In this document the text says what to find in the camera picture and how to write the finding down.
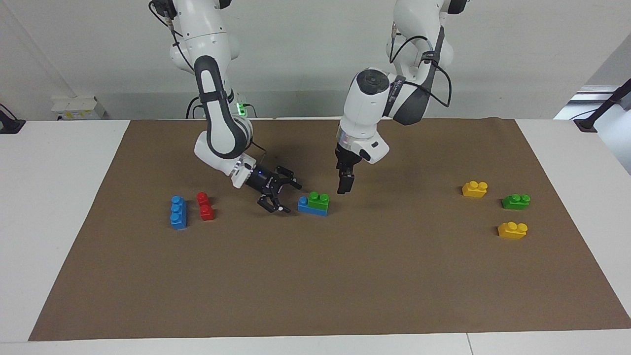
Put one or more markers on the white wall socket box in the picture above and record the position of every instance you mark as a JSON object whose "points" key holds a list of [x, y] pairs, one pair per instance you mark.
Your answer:
{"points": [[79, 107]]}

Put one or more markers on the black table clamp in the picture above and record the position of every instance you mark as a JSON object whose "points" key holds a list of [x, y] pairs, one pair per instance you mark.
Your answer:
{"points": [[10, 125]]}

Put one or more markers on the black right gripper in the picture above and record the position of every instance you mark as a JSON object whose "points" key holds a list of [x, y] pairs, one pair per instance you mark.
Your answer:
{"points": [[261, 181]]}

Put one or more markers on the blue three-stud toy block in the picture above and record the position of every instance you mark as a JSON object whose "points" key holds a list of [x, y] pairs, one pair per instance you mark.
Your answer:
{"points": [[178, 217], [308, 209]]}

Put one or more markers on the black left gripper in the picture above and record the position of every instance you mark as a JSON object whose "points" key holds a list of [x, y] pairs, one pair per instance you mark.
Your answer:
{"points": [[347, 162]]}

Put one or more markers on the black stand with pole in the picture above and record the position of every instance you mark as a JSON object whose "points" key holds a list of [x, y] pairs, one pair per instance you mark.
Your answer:
{"points": [[586, 123]]}

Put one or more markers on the yellow two-stud toy block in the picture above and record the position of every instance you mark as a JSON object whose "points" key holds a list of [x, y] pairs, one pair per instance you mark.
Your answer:
{"points": [[511, 231], [474, 191]]}

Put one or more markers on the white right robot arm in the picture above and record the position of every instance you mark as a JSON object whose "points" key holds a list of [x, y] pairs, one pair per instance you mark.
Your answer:
{"points": [[217, 133]]}

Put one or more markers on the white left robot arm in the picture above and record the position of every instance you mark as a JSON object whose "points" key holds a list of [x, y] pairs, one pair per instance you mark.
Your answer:
{"points": [[365, 108]]}

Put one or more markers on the brown table mat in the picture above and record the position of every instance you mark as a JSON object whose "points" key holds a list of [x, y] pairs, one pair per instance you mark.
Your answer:
{"points": [[315, 276]]}

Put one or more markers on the green two-stud toy block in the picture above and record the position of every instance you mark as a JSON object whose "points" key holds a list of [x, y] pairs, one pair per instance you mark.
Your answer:
{"points": [[515, 202], [319, 202]]}

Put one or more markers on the red two-stud toy block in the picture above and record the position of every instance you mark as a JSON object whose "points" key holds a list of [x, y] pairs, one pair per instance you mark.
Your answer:
{"points": [[206, 213]]}

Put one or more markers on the grey metal frame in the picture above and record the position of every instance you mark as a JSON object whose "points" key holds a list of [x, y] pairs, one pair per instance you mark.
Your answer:
{"points": [[599, 91]]}

